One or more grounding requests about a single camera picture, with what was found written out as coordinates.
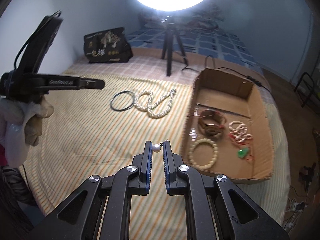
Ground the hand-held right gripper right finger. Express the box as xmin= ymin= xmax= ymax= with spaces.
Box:
xmin=162 ymin=141 xmax=285 ymax=240

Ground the white bead bracelet red cord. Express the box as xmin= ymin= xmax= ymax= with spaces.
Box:
xmin=228 ymin=121 xmax=254 ymax=146

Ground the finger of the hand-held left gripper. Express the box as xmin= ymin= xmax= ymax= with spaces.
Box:
xmin=37 ymin=74 xmax=105 ymax=92

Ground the black clothes rack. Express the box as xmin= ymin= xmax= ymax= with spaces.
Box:
xmin=294 ymin=71 xmax=316 ymax=108

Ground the cardboard box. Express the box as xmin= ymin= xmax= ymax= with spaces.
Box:
xmin=180 ymin=67 xmax=274 ymax=180

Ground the cream bead bracelet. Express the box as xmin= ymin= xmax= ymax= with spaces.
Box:
xmin=188 ymin=138 xmax=219 ymax=168

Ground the white power strip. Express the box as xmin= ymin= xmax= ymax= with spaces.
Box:
xmin=287 ymin=197 xmax=311 ymax=213

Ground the white pearl earring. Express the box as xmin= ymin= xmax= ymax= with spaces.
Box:
xmin=153 ymin=142 xmax=167 ymax=153

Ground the floral pillow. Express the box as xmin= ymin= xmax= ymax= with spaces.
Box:
xmin=186 ymin=3 xmax=226 ymax=31

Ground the black tripod stand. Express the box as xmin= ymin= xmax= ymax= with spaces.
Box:
xmin=160 ymin=15 xmax=189 ymax=77

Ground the person's dark striped clothing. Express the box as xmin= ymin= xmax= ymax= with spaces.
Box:
xmin=0 ymin=165 xmax=34 ymax=232

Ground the blue patterned quilt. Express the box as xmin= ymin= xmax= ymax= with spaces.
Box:
xmin=127 ymin=26 xmax=263 ymax=68

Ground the black bangle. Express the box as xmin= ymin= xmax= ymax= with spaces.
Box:
xmin=111 ymin=91 xmax=135 ymax=111

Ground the black clamp stand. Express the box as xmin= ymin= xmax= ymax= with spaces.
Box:
xmin=299 ymin=164 xmax=316 ymax=188

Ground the striped yellow blanket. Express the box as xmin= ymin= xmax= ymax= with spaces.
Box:
xmin=0 ymin=74 xmax=293 ymax=230

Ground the plaid bed sheet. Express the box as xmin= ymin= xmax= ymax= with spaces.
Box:
xmin=62 ymin=46 xmax=273 ymax=86

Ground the black ring light cable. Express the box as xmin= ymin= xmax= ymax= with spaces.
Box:
xmin=182 ymin=56 xmax=271 ymax=91

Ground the black printed bag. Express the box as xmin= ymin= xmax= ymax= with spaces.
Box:
xmin=84 ymin=27 xmax=133 ymax=64

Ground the brown wooden bracelet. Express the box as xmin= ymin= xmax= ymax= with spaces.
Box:
xmin=198 ymin=109 xmax=224 ymax=136

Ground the green pendant red cord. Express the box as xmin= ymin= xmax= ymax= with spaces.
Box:
xmin=236 ymin=148 xmax=256 ymax=162

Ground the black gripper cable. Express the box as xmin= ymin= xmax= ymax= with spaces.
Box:
xmin=14 ymin=10 xmax=63 ymax=68

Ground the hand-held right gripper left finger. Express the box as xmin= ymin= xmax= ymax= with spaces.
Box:
xmin=29 ymin=141 xmax=153 ymax=240

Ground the person's left forearm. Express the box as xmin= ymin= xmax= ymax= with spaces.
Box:
xmin=0 ymin=124 xmax=29 ymax=168

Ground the person's left hand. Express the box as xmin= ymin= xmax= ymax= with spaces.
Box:
xmin=0 ymin=96 xmax=54 ymax=146

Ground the white twisted bead necklace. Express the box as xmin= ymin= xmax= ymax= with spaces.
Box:
xmin=132 ymin=89 xmax=176 ymax=119

